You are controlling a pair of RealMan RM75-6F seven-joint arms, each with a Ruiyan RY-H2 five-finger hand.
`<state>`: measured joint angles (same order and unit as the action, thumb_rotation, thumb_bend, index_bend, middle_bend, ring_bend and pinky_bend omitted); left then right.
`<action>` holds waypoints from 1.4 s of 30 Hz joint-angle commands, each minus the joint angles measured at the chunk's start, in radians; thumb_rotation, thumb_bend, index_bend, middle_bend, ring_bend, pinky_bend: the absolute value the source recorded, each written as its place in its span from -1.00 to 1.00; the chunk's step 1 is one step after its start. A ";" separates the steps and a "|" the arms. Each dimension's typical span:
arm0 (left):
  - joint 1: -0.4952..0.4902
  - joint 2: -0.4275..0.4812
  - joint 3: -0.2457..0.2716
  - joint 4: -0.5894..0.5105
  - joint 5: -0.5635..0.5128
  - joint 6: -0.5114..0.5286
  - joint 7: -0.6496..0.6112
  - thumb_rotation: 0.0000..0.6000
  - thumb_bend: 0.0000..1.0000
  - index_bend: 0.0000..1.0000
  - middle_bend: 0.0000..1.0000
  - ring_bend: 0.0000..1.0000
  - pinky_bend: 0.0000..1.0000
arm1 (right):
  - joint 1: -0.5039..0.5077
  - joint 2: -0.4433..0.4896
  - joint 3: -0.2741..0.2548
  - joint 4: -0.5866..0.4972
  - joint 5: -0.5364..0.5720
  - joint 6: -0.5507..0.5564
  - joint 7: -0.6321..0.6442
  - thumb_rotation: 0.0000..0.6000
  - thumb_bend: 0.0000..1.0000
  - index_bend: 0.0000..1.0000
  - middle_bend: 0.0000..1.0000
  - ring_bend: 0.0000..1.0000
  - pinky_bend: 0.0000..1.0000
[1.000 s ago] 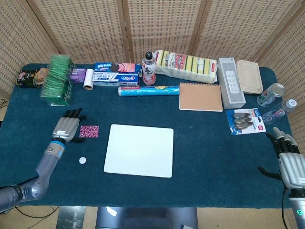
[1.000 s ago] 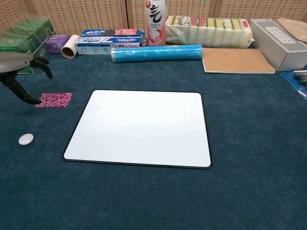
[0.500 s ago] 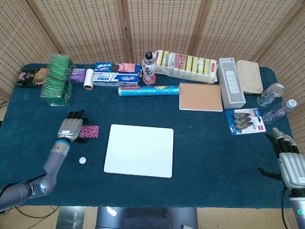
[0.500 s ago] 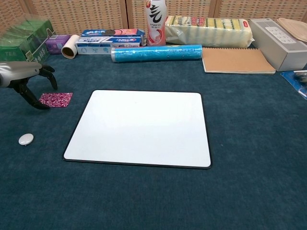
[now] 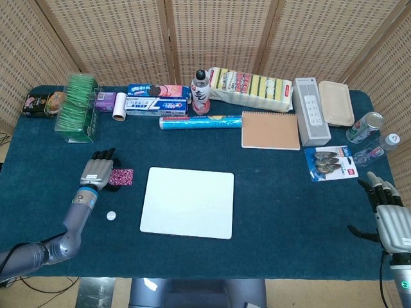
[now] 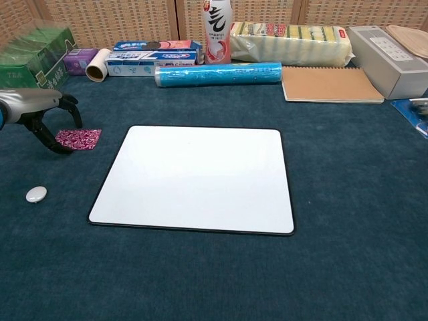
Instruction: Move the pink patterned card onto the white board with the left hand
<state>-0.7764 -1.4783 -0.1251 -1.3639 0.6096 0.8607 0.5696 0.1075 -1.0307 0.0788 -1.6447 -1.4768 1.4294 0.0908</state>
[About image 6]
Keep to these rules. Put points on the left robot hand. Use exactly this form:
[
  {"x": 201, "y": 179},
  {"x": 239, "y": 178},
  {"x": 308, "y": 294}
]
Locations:
[{"x": 31, "y": 102}]

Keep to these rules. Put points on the pink patterned square packet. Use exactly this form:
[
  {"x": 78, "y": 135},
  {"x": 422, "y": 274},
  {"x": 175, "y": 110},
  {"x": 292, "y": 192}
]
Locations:
[{"x": 82, "y": 138}]

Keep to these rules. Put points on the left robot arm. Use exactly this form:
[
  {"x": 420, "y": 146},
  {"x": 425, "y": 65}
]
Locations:
[{"x": 1, "y": 117}]

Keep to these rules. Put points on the green tea bag box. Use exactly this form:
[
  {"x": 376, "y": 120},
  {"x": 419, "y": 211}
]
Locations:
[{"x": 36, "y": 60}]

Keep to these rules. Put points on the purple small box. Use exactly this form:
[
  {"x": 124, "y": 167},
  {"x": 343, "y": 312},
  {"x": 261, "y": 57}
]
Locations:
[{"x": 78, "y": 61}]

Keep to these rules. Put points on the white lint roller refill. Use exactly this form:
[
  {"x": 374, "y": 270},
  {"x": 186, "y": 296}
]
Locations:
[{"x": 97, "y": 67}]

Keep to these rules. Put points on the white blue toothpaste box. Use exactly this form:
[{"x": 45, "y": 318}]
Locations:
[{"x": 150, "y": 63}]

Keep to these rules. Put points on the woven wooden folding screen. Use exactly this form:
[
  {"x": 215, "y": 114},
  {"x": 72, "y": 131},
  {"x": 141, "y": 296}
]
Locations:
[{"x": 127, "y": 20}]

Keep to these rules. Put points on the white rectangular board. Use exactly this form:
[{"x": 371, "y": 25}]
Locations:
[{"x": 194, "y": 180}]

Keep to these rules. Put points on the blue cling film roll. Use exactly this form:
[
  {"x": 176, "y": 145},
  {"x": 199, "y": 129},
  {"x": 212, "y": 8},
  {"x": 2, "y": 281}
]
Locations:
[{"x": 217, "y": 75}]

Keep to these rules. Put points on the pink white drink bottle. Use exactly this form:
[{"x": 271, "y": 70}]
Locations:
[{"x": 217, "y": 36}]

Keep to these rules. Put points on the yellow sponge multipack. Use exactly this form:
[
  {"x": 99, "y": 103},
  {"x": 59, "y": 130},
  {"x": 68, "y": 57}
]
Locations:
[{"x": 291, "y": 45}]

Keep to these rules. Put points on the brown spiral notebook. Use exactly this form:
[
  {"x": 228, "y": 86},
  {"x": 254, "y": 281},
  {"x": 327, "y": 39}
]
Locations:
[{"x": 331, "y": 85}]

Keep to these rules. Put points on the grey power strip box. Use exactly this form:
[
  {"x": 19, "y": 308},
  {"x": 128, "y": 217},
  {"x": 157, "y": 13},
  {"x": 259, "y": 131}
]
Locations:
[{"x": 388, "y": 63}]

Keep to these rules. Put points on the blue blister pack hooks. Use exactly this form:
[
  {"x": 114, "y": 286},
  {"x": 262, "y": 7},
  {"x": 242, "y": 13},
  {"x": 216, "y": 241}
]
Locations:
[{"x": 413, "y": 115}]

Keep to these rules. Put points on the beige lidded food container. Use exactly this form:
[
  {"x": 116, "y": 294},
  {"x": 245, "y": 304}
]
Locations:
[{"x": 413, "y": 40}]

